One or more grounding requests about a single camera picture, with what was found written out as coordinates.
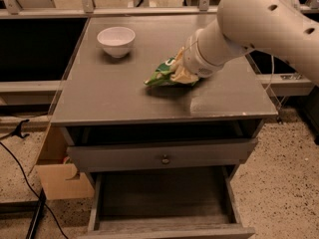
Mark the black floor cable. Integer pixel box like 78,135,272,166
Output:
0,140,70,239

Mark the metal railing frame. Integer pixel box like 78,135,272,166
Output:
0,0,319,98

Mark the green rice chip bag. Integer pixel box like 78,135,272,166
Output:
144,57,181,87

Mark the grey wooden drawer cabinet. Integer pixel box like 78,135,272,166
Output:
50,14,279,191

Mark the grey top drawer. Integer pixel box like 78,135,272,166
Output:
67,138,257,173

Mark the white ceramic bowl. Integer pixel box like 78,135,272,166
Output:
97,27,136,58

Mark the black clamp on floor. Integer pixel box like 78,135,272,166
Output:
0,119,28,140

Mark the cardboard box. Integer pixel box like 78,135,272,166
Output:
35,126,94,200

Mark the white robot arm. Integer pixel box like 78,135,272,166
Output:
170,0,319,85

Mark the white hanging cable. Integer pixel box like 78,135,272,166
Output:
263,54,276,93

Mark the round metal drawer knob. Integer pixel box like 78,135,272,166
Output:
161,155,170,164

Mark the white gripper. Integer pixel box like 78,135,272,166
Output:
170,29,223,85

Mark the grey open middle drawer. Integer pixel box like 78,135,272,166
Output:
78,166,255,239

